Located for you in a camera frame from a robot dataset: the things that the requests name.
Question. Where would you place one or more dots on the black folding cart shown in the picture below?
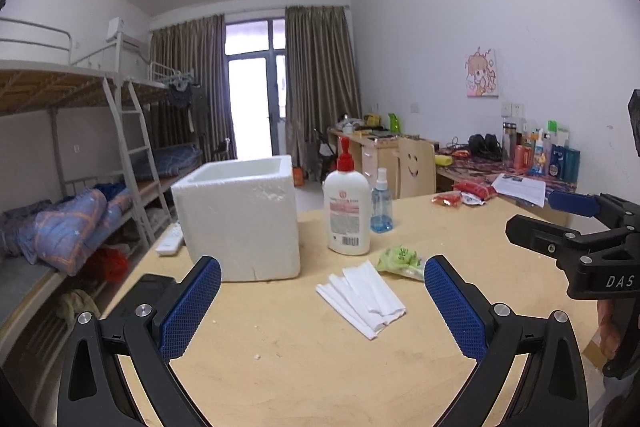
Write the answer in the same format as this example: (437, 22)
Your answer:
(325, 152)

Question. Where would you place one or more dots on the dark hanging clothes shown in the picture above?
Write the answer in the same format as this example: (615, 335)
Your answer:
(180, 97)

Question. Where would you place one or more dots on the brown curtain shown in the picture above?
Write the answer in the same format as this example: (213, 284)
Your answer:
(200, 72)
(320, 82)

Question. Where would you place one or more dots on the light wood drawer desk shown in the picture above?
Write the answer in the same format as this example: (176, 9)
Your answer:
(369, 159)

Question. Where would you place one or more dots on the dark blue garment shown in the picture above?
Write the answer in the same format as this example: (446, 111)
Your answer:
(111, 191)

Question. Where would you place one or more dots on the person's right hand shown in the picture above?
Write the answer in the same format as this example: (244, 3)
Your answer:
(607, 327)

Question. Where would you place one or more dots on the blue plaid quilt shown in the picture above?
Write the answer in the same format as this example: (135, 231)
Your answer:
(75, 232)

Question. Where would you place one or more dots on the yellow box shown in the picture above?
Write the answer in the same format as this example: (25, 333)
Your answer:
(372, 120)

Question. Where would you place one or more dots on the wooden smiley chair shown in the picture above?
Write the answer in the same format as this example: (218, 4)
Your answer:
(415, 167)

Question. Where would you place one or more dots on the purple grey blanket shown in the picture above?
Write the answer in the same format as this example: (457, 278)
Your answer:
(20, 227)

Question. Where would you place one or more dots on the black headphones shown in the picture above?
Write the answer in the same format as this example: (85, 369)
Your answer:
(482, 144)

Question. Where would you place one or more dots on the blue spray bottle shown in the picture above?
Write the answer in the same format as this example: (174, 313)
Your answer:
(381, 212)

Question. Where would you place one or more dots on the black folding chair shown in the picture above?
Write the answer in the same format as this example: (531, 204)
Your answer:
(222, 152)

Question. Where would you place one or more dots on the white metal bed ladder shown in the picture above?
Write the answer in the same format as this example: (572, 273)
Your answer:
(135, 152)

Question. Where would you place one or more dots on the red bottle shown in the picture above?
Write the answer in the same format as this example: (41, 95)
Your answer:
(522, 157)

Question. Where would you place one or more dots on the white foam box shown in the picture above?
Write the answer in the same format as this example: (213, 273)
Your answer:
(235, 227)

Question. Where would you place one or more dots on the glass balcony door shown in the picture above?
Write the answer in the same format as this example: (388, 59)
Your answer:
(272, 97)

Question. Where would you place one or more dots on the green capped bottle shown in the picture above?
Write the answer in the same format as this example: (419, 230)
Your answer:
(551, 133)

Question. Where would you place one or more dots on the blue checked bedding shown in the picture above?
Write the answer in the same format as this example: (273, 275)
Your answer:
(175, 157)

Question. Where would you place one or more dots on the white wall socket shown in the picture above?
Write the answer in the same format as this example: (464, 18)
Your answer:
(513, 109)

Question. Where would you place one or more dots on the printed paper sheet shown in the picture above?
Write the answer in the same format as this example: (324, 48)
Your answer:
(520, 191)

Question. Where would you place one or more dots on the green standing pouch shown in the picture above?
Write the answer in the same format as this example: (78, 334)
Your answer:
(395, 124)

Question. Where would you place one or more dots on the white tissues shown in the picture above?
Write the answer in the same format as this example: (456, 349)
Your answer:
(365, 302)

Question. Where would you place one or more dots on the white lotion pump bottle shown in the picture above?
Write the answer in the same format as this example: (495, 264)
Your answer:
(347, 217)

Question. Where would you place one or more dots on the pink cartoon wall poster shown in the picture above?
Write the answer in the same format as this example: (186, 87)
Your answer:
(482, 74)

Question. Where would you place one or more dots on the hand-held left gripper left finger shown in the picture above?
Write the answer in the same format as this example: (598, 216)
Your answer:
(192, 302)

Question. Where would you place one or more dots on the yellow roll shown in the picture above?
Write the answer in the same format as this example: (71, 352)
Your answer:
(443, 160)

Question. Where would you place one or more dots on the orange red snack packet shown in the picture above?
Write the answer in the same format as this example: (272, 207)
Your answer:
(447, 199)

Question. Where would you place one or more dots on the white remote control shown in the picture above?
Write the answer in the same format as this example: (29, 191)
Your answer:
(170, 241)

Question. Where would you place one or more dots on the white metal bunk bed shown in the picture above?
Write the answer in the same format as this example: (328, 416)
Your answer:
(145, 89)
(45, 87)

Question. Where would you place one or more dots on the orange bag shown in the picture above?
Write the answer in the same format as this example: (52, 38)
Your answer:
(299, 177)

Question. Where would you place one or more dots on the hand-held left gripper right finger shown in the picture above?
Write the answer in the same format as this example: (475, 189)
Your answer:
(455, 307)

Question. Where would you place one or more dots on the red plastic bag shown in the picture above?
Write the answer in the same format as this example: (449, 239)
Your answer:
(107, 264)

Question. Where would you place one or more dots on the beige cloth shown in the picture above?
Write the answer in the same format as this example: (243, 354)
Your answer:
(75, 307)

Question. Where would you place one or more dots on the blue toiletry bottle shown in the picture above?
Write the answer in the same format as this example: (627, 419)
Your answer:
(556, 163)
(572, 165)

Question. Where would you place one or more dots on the green wipes packet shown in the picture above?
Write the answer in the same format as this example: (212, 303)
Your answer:
(397, 259)

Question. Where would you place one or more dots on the white air conditioner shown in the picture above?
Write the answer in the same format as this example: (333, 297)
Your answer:
(122, 32)

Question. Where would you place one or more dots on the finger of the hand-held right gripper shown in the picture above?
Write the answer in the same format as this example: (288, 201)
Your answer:
(575, 203)
(540, 234)

